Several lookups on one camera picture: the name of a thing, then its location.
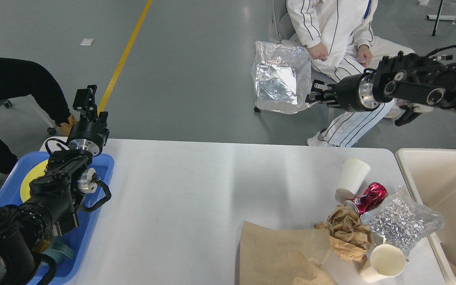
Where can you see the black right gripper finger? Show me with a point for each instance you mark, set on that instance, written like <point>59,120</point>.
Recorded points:
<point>322,88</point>
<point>329,101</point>

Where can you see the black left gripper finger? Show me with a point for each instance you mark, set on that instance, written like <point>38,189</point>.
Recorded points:
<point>103,117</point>
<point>84,103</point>

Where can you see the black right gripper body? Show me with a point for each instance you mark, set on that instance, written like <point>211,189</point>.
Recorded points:
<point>355,93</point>

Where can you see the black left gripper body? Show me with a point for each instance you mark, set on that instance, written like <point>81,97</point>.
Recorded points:
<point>88,136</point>

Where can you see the aluminium foil tray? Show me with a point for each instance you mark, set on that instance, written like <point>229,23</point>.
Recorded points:
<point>281,76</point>

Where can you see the yellow plastic plate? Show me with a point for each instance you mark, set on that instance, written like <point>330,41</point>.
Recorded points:
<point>37,171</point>

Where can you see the white paper cup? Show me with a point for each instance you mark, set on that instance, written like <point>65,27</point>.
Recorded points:
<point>352,175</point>

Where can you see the dark teal mug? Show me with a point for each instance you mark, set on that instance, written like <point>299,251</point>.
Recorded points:
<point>58,249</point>

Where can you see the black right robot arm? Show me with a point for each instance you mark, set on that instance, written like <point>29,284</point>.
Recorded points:
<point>421,82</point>

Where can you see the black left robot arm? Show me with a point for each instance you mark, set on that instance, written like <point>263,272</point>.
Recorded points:
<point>68,185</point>

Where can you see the tan work boot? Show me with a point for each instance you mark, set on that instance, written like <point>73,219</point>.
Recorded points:
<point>65,128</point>

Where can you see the person in white tracksuit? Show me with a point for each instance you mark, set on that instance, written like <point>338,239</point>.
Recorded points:
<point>339,38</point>

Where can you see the white paper scrap on floor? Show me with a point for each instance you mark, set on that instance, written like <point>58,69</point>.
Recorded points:
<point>86,42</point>

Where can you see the person in black trousers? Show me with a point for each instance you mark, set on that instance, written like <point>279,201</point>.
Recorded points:
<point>19,78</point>

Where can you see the red round object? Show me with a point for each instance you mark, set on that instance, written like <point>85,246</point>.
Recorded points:
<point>372,197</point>

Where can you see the beige plastic bin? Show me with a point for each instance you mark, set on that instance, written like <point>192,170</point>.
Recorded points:
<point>430,174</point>

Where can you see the clear plastic wrapper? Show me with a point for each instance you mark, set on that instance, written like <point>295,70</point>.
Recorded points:
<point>402,222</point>

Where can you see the crumpled brown paper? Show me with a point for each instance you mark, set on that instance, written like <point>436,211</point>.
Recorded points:
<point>350,240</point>

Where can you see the blue plastic tray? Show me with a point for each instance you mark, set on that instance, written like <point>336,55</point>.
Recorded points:
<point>79,238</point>

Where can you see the white cup lower right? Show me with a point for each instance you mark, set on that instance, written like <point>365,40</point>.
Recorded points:
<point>384,262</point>

